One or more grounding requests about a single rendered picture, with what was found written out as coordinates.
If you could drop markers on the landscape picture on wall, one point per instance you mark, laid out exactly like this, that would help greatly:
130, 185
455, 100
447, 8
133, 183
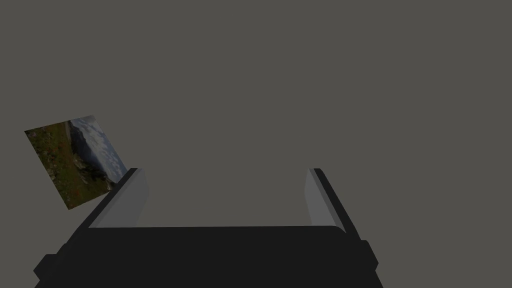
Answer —
74, 160

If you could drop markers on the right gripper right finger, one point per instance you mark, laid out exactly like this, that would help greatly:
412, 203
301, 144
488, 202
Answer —
322, 204

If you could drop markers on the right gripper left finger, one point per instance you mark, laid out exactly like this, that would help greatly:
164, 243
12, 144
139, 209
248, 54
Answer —
122, 204

